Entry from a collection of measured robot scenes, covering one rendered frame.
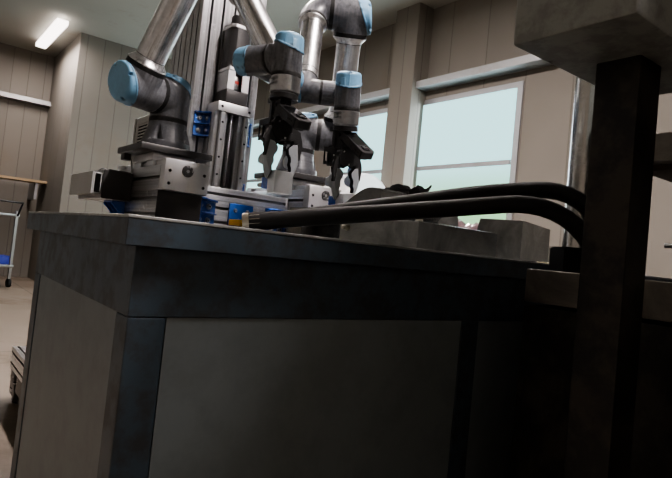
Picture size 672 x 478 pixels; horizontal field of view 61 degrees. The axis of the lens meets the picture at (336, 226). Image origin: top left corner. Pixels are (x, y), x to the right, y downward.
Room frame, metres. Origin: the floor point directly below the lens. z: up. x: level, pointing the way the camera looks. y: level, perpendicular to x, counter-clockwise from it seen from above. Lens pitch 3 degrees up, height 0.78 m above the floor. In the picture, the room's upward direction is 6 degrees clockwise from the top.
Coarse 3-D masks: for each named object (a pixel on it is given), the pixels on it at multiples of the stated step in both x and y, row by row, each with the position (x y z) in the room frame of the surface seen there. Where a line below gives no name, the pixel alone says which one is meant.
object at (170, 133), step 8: (152, 120) 1.73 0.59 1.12; (160, 120) 1.72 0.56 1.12; (168, 120) 1.72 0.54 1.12; (176, 120) 1.73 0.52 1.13; (184, 120) 1.76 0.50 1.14; (152, 128) 1.72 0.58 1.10; (160, 128) 1.71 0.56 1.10; (168, 128) 1.72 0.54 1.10; (176, 128) 1.73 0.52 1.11; (184, 128) 1.76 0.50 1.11; (144, 136) 1.72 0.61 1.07; (152, 136) 1.71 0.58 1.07; (160, 136) 1.71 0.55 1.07; (168, 136) 1.71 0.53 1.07; (176, 136) 1.72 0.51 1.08; (184, 136) 1.75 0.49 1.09; (160, 144) 1.70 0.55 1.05; (168, 144) 1.71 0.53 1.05; (176, 144) 1.72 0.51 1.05; (184, 144) 1.74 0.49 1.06
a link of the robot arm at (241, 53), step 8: (240, 48) 1.44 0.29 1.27; (248, 48) 1.42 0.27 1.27; (256, 48) 1.41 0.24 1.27; (264, 48) 1.39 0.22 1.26; (240, 56) 1.43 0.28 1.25; (248, 56) 1.41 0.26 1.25; (256, 56) 1.40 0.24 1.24; (240, 64) 1.43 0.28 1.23; (248, 64) 1.42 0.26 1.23; (256, 64) 1.41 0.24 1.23; (264, 64) 1.40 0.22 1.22; (240, 72) 1.45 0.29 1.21; (248, 72) 1.44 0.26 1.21; (256, 72) 1.43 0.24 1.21; (264, 72) 1.42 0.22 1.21; (264, 80) 1.49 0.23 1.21
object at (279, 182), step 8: (272, 176) 1.36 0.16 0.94; (280, 176) 1.36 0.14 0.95; (288, 176) 1.37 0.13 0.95; (264, 184) 1.40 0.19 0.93; (272, 184) 1.36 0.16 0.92; (280, 184) 1.36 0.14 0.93; (288, 184) 1.37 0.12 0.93; (272, 192) 1.36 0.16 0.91; (280, 192) 1.36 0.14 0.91; (288, 192) 1.37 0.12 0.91
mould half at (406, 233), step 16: (368, 192) 1.31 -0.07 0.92; (384, 192) 1.28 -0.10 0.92; (400, 192) 1.31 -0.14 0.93; (352, 224) 1.34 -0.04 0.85; (368, 224) 1.30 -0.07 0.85; (384, 224) 1.25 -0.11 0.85; (400, 224) 1.21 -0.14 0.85; (416, 224) 1.18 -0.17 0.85; (432, 224) 1.19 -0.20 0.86; (448, 224) 1.40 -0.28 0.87; (368, 240) 1.29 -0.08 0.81; (384, 240) 1.25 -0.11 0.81; (400, 240) 1.21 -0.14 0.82; (416, 240) 1.17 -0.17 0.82; (432, 240) 1.20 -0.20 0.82; (448, 240) 1.23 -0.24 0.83; (464, 240) 1.26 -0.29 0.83; (480, 240) 1.29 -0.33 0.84; (496, 240) 1.33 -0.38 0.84
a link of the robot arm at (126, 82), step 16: (176, 0) 1.55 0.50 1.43; (192, 0) 1.57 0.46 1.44; (160, 16) 1.56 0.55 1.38; (176, 16) 1.57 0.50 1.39; (160, 32) 1.57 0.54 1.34; (176, 32) 1.59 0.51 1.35; (144, 48) 1.59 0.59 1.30; (160, 48) 1.59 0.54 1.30; (128, 64) 1.58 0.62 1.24; (144, 64) 1.58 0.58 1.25; (160, 64) 1.62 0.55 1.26; (112, 80) 1.61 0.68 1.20; (128, 80) 1.57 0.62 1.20; (144, 80) 1.60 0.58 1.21; (160, 80) 1.64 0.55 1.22; (112, 96) 1.62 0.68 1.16; (128, 96) 1.59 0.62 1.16; (144, 96) 1.63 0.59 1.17; (160, 96) 1.67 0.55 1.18
